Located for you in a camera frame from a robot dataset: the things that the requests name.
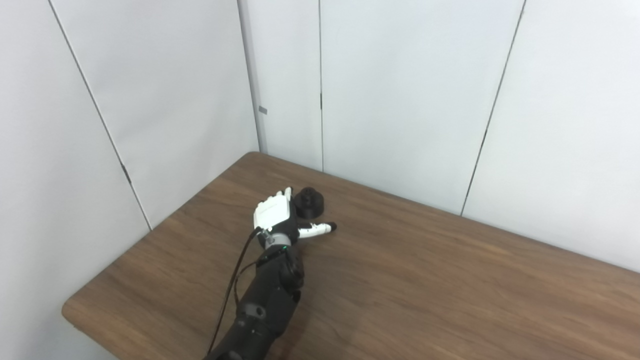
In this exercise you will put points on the round black part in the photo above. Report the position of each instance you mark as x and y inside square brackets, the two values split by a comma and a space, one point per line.
[309, 202]

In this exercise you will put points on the grey wall corner strip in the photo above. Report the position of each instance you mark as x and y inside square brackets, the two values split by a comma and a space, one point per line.
[252, 75]

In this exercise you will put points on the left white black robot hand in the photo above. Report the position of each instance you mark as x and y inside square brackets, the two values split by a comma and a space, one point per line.
[272, 212]

